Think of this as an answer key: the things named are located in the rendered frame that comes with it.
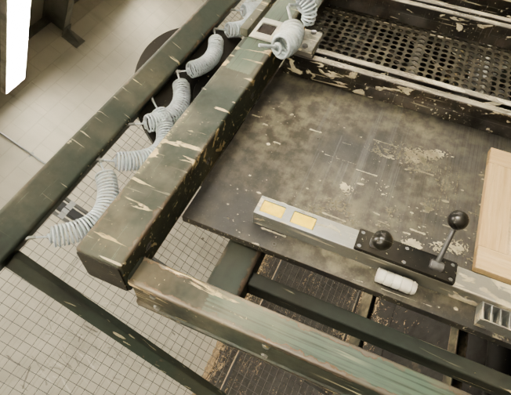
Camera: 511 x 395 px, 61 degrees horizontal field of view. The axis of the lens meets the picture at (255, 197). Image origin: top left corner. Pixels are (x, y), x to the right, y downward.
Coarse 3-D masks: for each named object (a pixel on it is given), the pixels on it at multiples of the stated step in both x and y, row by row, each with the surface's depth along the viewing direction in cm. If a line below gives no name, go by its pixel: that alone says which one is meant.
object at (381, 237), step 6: (378, 234) 76; (384, 234) 76; (390, 234) 76; (372, 240) 77; (378, 240) 76; (384, 240) 76; (390, 240) 76; (372, 246) 87; (378, 246) 76; (384, 246) 76; (390, 246) 76
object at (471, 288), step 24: (264, 216) 92; (288, 216) 92; (312, 216) 92; (312, 240) 91; (336, 240) 89; (384, 264) 87; (432, 288) 87; (456, 288) 84; (480, 288) 83; (504, 288) 84
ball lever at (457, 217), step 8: (448, 216) 81; (456, 216) 79; (464, 216) 79; (448, 224) 81; (456, 224) 79; (464, 224) 79; (448, 240) 82; (440, 256) 84; (432, 264) 84; (440, 264) 84; (440, 272) 84
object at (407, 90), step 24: (312, 0) 113; (312, 24) 116; (312, 48) 118; (288, 72) 127; (312, 72) 124; (336, 72) 121; (360, 72) 118; (384, 72) 119; (384, 96) 120; (408, 96) 117; (432, 96) 114; (456, 96) 113; (480, 96) 113; (456, 120) 117; (480, 120) 114; (504, 120) 111
